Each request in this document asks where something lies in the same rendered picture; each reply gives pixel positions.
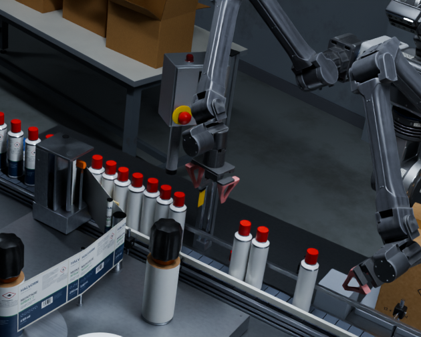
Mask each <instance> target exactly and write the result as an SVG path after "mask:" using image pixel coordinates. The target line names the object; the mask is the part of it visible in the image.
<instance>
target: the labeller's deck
mask: <svg viewBox="0 0 421 337"><path fill-rule="evenodd" d="M32 216H33V211H32V212H30V213H28V214H26V215H24V216H23V217H21V218H19V219H18V220H16V221H14V222H12V223H10V224H9V225H7V226H5V227H4V228H2V229H0V233H14V234H16V236H17V237H19V238H20V239H21V240H22V242H23V244H24V267H23V269H22V272H23V273H24V276H25V279H24V282H26V281H27V280H29V279H31V278H33V277H35V276H37V275H39V274H40V273H42V272H44V271H46V270H48V269H49V268H51V267H53V266H55V265H57V264H59V263H61V262H63V261H65V260H67V259H68V258H70V257H72V256H74V255H76V254H77V253H79V252H81V247H85V248H88V247H89V246H90V245H91V244H92V243H94V242H95V241H97V239H94V238H93V237H90V236H89V235H86V234H85V233H82V232H81V231H78V230H76V229H74V230H73V231H71V232H69V233H68V234H65V233H62V232H61V231H58V230H57V229H54V228H53V227H50V226H49V225H46V224H45V223H42V222H41V221H38V220H37V219H34V218H33V217H32ZM122 265H123V267H124V269H123V270H122V271H121V272H120V273H112V272H110V271H109V272H108V273H107V274H106V275H104V276H103V277H102V278H101V279H99V280H98V281H97V282H96V283H95V284H94V285H93V286H91V287H90V288H89V289H88V290H86V291H85V292H84V293H83V297H82V301H83V302H84V304H83V305H82V306H77V305H76V302H77V301H78V297H77V298H75V299H73V300H72V301H70V302H68V303H66V304H65V305H63V306H61V307H60V308H58V309H57V311H58V312H59V313H60V314H61V315H62V316H63V318H64V320H65V322H66V325H67V337H78V336H81V335H84V334H91V333H99V332H101V333H109V334H115V335H119V336H121V337H240V336H241V335H242V334H243V333H244V332H245V331H246V330H247V329H248V326H249V319H250V315H248V314H246V313H244V312H242V311H240V310H238V309H236V308H234V307H232V306H230V305H228V304H226V303H224V302H222V301H220V300H218V299H216V298H214V297H212V296H210V295H208V294H206V293H204V292H202V291H200V290H198V289H196V288H194V287H192V286H190V285H188V284H186V283H184V282H182V281H180V280H178V284H177V290H176V299H175V305H174V317H173V319H172V321H171V322H169V323H167V324H164V325H153V324H149V323H148V322H146V321H145V320H144V319H143V318H142V316H141V310H142V300H143V293H144V280H145V274H146V264H145V263H143V262H141V261H139V260H137V259H135V258H133V257H131V256H129V255H126V254H125V253H123V260H122Z"/></svg>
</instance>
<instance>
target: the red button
mask: <svg viewBox="0 0 421 337"><path fill-rule="evenodd" d="M178 121H179V122H180V123H181V124H182V125H185V124H188V123H189V122H190V121H191V115H190V114H189V113H188V112H181V113H180V114H179V115H178Z"/></svg>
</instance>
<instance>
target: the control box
mask: <svg viewBox="0 0 421 337"><path fill-rule="evenodd" d="M187 54H192V55H193V56H194V59H193V60H194V63H193V64H187V63H185V62H184V60H185V59H186V55H187ZM205 55H206V52H205V51H201V52H184V53H165V54H164V61H163V68H162V81H161V88H160V100H159V107H158V113H159V115H160V116H161V117H162V119H163V120H164V121H165V123H166V124H167V125H168V126H169V127H172V126H188V125H196V121H195V119H194V118H193V117H192V114H191V110H190V109H191V105H192V99H193V95H195V94H196V87H197V85H198V78H199V72H201V71H202V69H203V65H204V59H205ZM229 68H230V66H229V65H228V66H227V73H226V78H225V96H226V91H227V82H228V77H229ZM225 96H224V97H225ZM181 112H188V113H189V114H190V115H191V121H190V122H189V123H188V124H185V125H182V124H181V123H180V122H179V121H178V115H179V114H180V113H181Z"/></svg>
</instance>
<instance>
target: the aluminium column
mask: <svg viewBox="0 0 421 337"><path fill-rule="evenodd" d="M239 56H240V52H239V51H236V50H233V49H231V52H230V56H229V62H228V65H229V66H230V68H229V77H228V82H227V91H226V96H225V98H226V102H225V109H226V111H225V113H226V115H227V118H224V119H222V122H223V124H224V125H226V126H228V128H229V123H230V119H231V110H232V105H233V96H234V91H235V83H236V78H237V69H238V64H239ZM205 181H206V178H205V177H204V173H203V176H202V181H201V184H203V183H204V182H205ZM211 188H212V183H211V184H209V185H208V194H207V199H206V208H205V214H204V223H203V228H204V229H206V221H207V216H208V207H209V202H210V197H211ZM218 199H219V192H218V187H217V183H216V184H215V192H214V197H213V206H212V211H211V216H210V225H209V231H210V234H211V235H213V232H214V227H215V219H216V213H217V205H218ZM201 213H202V205H201V206H199V207H198V210H197V216H196V225H195V227H196V228H197V229H199V228H200V218H201ZM197 239H198V235H197V234H194V240H193V245H192V246H193V247H195V248H197V249H200V250H202V251H206V250H207V249H208V248H209V247H210V246H211V245H212V241H210V240H208V239H207V241H208V247H207V248H206V249H203V248H201V247H199V246H197V245H196V240H197Z"/></svg>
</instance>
